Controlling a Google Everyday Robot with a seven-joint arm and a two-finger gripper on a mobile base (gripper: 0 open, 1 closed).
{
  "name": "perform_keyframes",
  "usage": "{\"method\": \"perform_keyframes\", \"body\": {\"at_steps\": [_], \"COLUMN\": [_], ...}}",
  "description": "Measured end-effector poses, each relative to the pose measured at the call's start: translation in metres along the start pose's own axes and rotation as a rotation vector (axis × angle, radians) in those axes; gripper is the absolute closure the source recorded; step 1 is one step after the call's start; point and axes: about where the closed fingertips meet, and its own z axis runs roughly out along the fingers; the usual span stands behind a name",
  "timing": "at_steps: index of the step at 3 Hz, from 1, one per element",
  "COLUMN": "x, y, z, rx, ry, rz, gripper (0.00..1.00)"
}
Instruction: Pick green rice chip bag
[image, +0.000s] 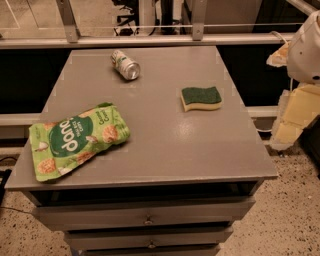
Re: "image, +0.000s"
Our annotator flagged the green and yellow sponge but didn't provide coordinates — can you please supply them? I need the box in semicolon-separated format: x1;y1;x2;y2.
181;86;222;112

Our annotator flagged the white cable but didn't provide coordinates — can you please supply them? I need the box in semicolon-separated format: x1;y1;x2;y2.
270;30;290;44

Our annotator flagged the silver soda can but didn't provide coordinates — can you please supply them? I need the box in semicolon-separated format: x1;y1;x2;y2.
111;50;140;81

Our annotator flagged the middle drawer knob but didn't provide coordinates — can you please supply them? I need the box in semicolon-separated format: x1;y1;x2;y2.
147;242;156;249

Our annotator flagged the green rice chip bag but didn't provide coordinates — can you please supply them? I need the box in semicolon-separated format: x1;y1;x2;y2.
29;103;130;182

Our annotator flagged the top grey drawer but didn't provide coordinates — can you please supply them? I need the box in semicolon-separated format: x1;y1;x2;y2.
33;196;255;231

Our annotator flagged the drawer knob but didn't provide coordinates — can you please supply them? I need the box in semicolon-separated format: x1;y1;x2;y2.
147;242;156;249
144;216;154;225

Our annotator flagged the bottom grey drawer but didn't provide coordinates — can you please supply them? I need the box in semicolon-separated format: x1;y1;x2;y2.
81;245;220;256

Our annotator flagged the metal window frame rail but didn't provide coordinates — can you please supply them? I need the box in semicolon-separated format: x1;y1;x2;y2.
0;0;320;50

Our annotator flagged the top drawer knob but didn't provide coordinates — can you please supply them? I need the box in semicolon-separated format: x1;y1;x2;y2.
144;216;154;225

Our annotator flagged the black cable on floor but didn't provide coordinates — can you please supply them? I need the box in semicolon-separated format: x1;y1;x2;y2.
0;156;33;214

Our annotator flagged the grey drawer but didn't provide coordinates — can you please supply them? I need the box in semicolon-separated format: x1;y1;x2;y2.
81;245;220;256
65;227;233;250
33;196;255;231

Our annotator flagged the grey drawer cabinet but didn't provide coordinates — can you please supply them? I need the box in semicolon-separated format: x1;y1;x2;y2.
4;45;279;256

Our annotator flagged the middle grey drawer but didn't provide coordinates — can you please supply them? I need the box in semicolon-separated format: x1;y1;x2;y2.
65;227;233;250

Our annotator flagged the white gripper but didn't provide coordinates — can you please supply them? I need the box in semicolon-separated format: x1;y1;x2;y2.
266;10;320;151

